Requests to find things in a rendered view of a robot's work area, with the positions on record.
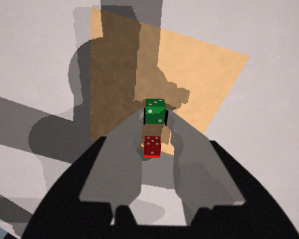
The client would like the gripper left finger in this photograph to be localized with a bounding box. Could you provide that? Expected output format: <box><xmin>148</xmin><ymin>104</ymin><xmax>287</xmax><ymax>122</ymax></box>
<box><xmin>21</xmin><ymin>107</ymin><xmax>145</xmax><ymax>239</ymax></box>

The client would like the green die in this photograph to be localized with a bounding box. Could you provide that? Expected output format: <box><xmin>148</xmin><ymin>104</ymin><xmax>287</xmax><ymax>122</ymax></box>
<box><xmin>145</xmin><ymin>98</ymin><xmax>166</xmax><ymax>124</ymax></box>

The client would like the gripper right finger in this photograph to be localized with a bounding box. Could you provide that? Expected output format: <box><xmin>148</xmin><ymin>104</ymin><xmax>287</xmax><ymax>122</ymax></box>
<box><xmin>164</xmin><ymin>108</ymin><xmax>299</xmax><ymax>239</ymax></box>

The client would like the red die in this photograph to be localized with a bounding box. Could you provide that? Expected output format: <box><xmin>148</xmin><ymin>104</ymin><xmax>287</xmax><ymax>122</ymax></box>
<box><xmin>144</xmin><ymin>136</ymin><xmax>161</xmax><ymax>158</ymax></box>

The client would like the tan mat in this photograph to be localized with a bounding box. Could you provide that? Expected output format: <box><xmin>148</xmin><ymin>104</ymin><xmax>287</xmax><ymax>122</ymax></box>
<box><xmin>90</xmin><ymin>7</ymin><xmax>250</xmax><ymax>141</ymax></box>

